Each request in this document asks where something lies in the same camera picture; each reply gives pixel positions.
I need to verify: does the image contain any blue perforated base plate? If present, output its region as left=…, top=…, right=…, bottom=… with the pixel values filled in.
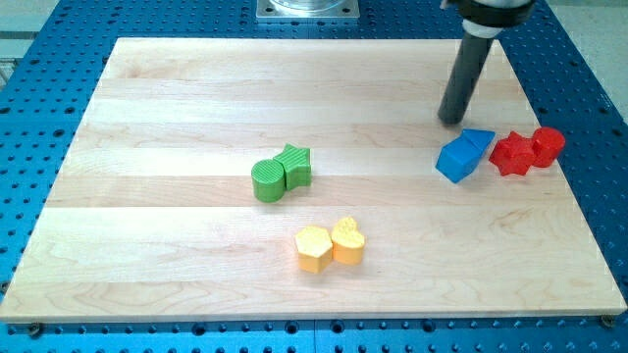
left=1, top=1, right=627, bottom=352

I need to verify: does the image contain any yellow hexagon block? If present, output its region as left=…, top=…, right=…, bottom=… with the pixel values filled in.
left=294, top=226, right=333, bottom=274

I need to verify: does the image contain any wooden board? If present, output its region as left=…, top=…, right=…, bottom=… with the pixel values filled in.
left=1, top=37, right=626, bottom=324

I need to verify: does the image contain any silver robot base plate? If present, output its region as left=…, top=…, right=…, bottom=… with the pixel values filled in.
left=256, top=0, right=360, bottom=20

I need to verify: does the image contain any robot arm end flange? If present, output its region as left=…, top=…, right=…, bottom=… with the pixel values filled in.
left=440, top=0, right=536, bottom=39

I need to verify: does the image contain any red cylinder block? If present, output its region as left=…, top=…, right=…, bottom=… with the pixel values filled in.
left=532, top=126, right=566, bottom=168

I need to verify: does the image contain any red star block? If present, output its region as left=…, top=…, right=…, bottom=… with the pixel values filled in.
left=489, top=131, right=536, bottom=176

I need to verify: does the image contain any yellow heart block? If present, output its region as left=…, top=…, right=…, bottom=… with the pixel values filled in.
left=331, top=217, right=366, bottom=265

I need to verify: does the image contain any green star block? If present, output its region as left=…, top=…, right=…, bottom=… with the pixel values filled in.
left=274, top=144, right=312, bottom=190

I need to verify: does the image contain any green cylinder block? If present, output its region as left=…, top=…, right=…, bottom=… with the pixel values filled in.
left=251, top=159, right=286, bottom=203

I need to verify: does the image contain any blue cube block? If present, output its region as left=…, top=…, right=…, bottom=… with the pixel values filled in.
left=436, top=136, right=484, bottom=183

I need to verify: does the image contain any blue triangle block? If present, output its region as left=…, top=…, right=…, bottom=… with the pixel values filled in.
left=461, top=128, right=496, bottom=152

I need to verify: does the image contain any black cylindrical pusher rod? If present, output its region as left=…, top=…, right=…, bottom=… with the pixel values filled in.
left=438, top=32, right=494, bottom=126

